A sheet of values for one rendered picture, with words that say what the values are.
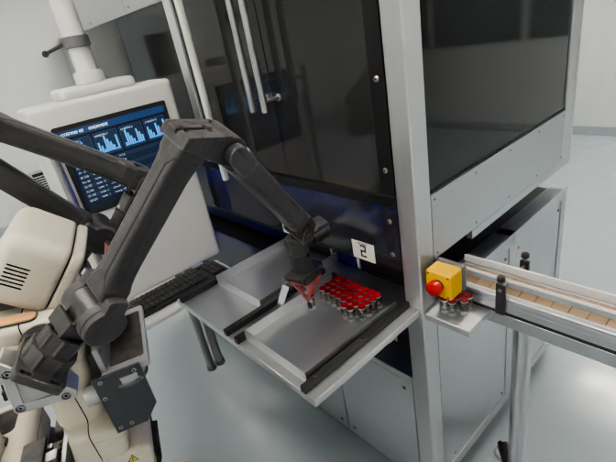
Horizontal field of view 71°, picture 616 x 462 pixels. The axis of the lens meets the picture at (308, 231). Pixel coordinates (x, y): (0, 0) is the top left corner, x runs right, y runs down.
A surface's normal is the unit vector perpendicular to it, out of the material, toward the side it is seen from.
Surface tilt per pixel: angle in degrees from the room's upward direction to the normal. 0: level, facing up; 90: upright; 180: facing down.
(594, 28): 90
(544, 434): 0
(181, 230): 90
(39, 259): 90
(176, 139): 55
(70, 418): 90
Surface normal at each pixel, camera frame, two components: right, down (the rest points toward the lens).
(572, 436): -0.17, -0.89
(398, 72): -0.73, 0.40
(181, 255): 0.66, 0.22
